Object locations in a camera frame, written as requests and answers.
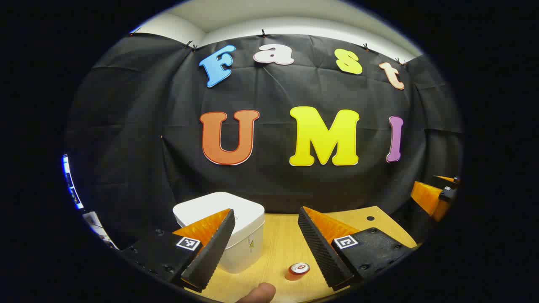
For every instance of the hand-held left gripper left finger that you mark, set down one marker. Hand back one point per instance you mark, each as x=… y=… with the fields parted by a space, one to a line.
x=210 y=252

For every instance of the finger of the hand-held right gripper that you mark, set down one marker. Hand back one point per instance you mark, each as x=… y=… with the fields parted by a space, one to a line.
x=444 y=182
x=423 y=198

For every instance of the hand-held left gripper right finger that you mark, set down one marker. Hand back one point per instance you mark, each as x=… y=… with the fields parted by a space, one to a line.
x=320 y=248

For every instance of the red pop can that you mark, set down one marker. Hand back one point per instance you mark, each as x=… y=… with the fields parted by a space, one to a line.
x=297 y=271

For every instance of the white desktop garbage bin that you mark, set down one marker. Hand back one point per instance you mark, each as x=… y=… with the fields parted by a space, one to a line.
x=248 y=219

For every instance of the wooden desktop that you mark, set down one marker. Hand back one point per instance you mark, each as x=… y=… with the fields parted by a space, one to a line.
x=278 y=240

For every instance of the white side table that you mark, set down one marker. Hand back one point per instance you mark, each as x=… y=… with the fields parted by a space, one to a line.
x=94 y=223

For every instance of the black backdrop cloth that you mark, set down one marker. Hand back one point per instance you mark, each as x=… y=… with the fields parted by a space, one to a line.
x=168 y=126

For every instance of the computer monitor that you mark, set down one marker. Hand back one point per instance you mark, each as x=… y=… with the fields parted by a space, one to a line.
x=67 y=176

